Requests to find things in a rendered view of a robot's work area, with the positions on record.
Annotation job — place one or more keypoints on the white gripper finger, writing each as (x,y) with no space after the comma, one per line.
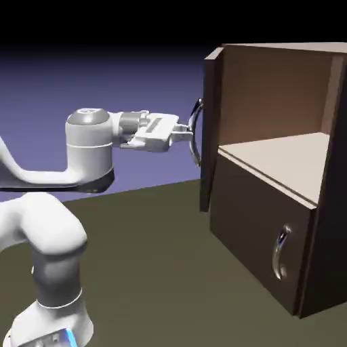
(182,136)
(181,127)

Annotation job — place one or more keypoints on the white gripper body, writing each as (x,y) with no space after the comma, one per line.
(156,132)

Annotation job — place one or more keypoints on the dark brown cabinet door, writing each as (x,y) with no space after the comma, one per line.
(210,130)
(260,230)

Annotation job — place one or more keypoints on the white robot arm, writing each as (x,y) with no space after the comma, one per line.
(88,151)

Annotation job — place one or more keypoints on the dark brown wooden cabinet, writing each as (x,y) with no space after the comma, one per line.
(284,173)

